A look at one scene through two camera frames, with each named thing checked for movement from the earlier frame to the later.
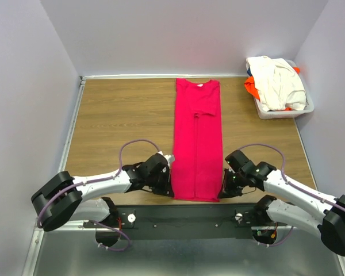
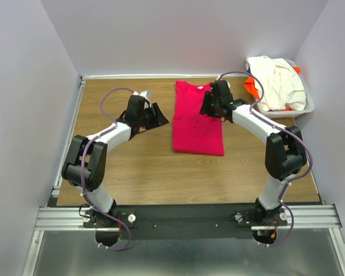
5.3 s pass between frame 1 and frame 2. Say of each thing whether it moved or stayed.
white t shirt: stayed
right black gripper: moved
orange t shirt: stayed
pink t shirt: moved
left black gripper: moved
